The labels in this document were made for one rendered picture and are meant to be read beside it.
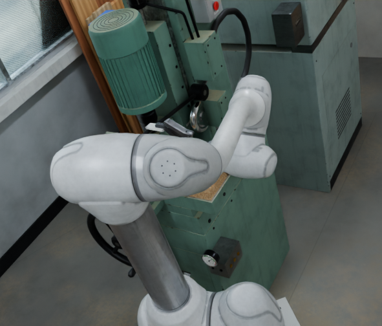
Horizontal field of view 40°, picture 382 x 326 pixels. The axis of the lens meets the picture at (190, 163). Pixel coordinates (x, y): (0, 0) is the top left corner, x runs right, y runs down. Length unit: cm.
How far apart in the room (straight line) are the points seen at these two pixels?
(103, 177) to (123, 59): 76
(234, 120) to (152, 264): 40
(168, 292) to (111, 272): 164
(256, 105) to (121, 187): 58
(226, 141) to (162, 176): 35
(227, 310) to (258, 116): 52
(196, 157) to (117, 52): 81
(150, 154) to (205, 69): 97
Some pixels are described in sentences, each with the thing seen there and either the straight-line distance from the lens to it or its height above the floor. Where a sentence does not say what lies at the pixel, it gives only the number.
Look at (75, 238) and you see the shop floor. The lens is 324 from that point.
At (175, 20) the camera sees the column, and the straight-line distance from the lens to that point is 182.
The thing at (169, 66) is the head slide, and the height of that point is 124.
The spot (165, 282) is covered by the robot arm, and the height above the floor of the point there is 111.
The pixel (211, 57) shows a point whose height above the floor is 123.
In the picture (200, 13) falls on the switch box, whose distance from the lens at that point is 187.
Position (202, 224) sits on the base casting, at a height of 76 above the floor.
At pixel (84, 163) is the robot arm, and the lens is 99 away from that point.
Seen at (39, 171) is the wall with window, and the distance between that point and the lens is 331.
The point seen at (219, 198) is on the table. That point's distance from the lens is 177.
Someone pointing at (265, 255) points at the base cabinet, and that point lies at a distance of 245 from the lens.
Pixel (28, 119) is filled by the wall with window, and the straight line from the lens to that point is 322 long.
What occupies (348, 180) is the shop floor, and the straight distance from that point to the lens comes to 306.
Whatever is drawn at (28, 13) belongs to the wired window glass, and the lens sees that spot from 330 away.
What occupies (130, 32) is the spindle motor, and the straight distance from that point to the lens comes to 165.
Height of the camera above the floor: 206
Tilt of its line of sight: 37 degrees down
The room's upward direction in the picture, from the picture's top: 18 degrees counter-clockwise
